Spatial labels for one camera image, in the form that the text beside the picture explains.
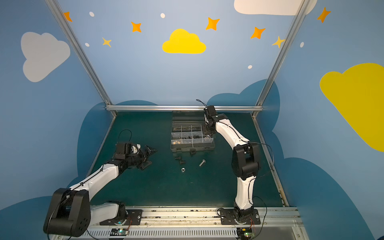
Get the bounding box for aluminium frame post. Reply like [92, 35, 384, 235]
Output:
[45, 0, 113, 107]
[252, 0, 317, 120]

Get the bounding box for aluminium frame rail back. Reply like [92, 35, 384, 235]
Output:
[106, 105, 263, 112]

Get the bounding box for aluminium frame post left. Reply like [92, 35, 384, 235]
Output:
[45, 0, 113, 107]

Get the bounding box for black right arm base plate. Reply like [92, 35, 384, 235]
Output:
[217, 208, 261, 225]

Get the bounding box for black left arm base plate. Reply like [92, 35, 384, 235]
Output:
[100, 209, 143, 226]

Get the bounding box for aluminium frame post right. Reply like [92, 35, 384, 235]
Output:
[252, 0, 317, 120]

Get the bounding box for clear plastic organizer box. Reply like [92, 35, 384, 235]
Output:
[171, 111, 215, 153]

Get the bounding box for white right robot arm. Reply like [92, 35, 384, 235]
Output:
[203, 106, 261, 222]

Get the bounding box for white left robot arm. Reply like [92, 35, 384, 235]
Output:
[43, 142, 157, 237]

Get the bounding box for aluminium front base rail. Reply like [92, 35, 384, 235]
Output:
[48, 206, 309, 240]

